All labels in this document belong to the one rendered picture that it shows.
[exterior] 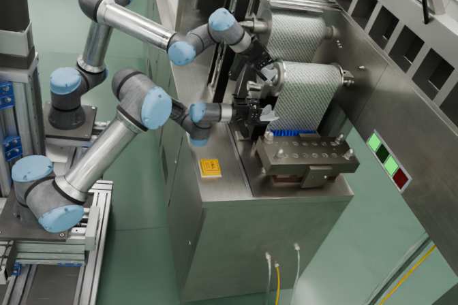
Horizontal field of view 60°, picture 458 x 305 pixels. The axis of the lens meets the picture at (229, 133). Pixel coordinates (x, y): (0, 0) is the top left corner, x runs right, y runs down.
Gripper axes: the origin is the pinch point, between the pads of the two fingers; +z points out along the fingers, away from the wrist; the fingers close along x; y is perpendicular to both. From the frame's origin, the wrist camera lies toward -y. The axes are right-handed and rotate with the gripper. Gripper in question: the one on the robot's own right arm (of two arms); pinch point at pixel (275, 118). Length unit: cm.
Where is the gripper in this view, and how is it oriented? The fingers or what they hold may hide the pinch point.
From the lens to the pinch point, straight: 161.6
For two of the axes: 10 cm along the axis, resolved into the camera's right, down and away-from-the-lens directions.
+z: 9.5, 0.1, 3.2
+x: -2.3, -6.7, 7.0
